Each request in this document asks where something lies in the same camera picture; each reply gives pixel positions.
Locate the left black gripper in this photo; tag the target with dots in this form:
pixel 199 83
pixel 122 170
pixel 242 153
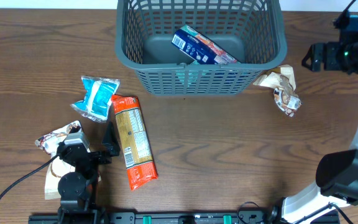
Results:
pixel 110 144

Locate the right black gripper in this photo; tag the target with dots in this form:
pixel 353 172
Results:
pixel 329 50

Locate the orange cracker package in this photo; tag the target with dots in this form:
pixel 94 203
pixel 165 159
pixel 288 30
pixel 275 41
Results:
pixel 135 145

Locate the beige snack bag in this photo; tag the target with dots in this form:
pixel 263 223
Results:
pixel 282 81

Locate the blue tissue multipack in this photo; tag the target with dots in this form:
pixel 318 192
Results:
pixel 200 48

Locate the teal wipes packet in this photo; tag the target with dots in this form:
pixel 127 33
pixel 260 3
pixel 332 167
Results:
pixel 198 77

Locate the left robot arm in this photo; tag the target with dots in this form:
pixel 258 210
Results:
pixel 78 189

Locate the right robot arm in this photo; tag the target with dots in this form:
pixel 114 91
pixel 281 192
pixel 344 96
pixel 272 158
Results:
pixel 336 181

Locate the blue white snack packet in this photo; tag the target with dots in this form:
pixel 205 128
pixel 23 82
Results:
pixel 97 100

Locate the white brown snack bag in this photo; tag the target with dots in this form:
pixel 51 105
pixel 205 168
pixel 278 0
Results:
pixel 57 169

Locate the grey plastic basket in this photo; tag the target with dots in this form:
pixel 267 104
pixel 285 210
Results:
pixel 252 31

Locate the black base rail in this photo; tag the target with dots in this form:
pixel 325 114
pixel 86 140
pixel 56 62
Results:
pixel 245 216

